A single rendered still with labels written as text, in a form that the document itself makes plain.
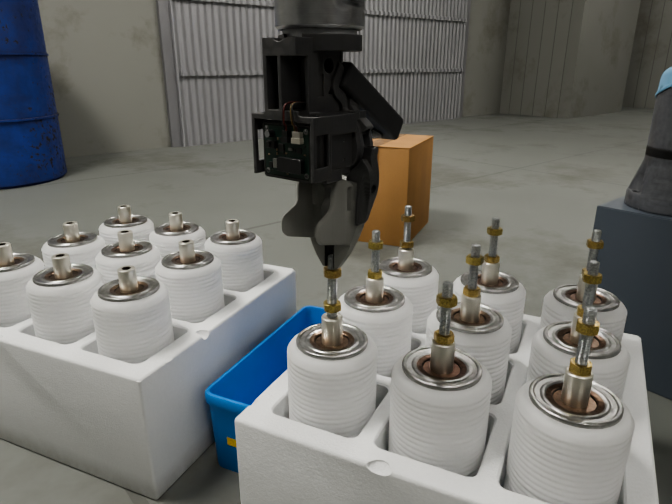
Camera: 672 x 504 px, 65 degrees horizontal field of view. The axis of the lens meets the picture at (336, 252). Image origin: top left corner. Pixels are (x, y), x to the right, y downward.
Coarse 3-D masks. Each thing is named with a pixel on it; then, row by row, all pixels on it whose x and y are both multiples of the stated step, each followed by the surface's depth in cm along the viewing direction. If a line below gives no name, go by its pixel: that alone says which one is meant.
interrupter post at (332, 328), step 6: (324, 318) 54; (330, 318) 54; (336, 318) 54; (342, 318) 55; (324, 324) 54; (330, 324) 54; (336, 324) 54; (342, 324) 55; (324, 330) 54; (330, 330) 54; (336, 330) 54; (342, 330) 55; (324, 336) 55; (330, 336) 54; (336, 336) 54; (342, 336) 56; (324, 342) 55; (330, 342) 55; (336, 342) 55
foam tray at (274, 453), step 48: (528, 336) 71; (624, 336) 71; (384, 384) 61; (240, 432) 55; (288, 432) 53; (384, 432) 54; (240, 480) 57; (288, 480) 54; (336, 480) 51; (384, 480) 48; (432, 480) 47; (480, 480) 47; (624, 480) 47
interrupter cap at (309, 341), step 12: (348, 324) 58; (300, 336) 56; (312, 336) 56; (348, 336) 56; (360, 336) 56; (300, 348) 54; (312, 348) 54; (324, 348) 54; (336, 348) 54; (348, 348) 54; (360, 348) 54
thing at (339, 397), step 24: (288, 360) 55; (312, 360) 52; (336, 360) 52; (360, 360) 53; (288, 384) 57; (312, 384) 53; (336, 384) 52; (360, 384) 53; (312, 408) 54; (336, 408) 53; (360, 408) 54; (336, 432) 54; (360, 432) 55
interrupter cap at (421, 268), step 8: (384, 264) 76; (392, 264) 76; (416, 264) 77; (424, 264) 76; (384, 272) 74; (392, 272) 73; (400, 272) 73; (408, 272) 74; (416, 272) 73; (424, 272) 73
